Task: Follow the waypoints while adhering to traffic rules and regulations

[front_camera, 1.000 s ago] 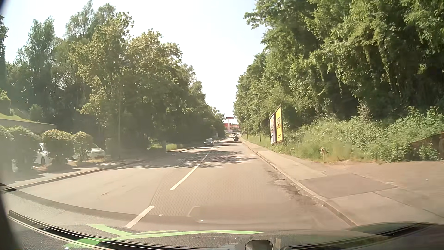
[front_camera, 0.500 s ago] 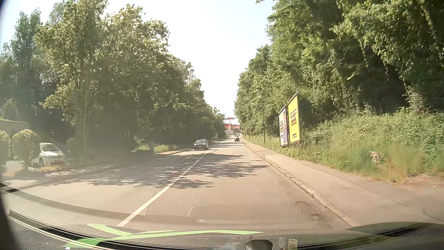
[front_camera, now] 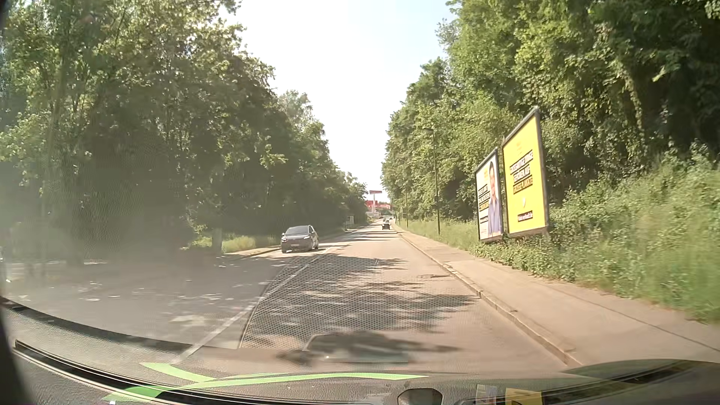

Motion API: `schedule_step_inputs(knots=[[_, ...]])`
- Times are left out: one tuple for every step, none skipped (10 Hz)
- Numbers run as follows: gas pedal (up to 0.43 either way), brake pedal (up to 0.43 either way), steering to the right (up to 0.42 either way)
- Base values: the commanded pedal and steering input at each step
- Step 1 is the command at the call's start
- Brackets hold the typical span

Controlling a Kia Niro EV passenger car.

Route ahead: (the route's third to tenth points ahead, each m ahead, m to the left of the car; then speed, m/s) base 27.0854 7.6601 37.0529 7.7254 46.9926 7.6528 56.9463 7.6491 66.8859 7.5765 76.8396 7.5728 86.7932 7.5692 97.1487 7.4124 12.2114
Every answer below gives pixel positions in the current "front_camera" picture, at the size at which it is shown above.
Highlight lamp post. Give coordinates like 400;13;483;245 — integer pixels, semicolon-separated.
423;127;442;236

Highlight grey asphalt road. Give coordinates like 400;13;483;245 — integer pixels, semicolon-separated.
0;220;569;375

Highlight grey paved pavement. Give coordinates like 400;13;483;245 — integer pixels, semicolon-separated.
394;224;720;368

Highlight row of trees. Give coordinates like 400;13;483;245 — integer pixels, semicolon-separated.
381;0;720;221
0;0;369;265

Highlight yellow billboard with portrait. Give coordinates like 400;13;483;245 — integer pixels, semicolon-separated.
474;148;505;243

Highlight overgrown grass verge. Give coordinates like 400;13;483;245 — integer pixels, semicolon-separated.
400;147;720;324

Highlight road markings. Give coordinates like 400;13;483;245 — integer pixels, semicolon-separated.
169;227;366;365

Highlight dark grey car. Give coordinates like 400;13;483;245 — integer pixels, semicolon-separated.
280;225;320;253

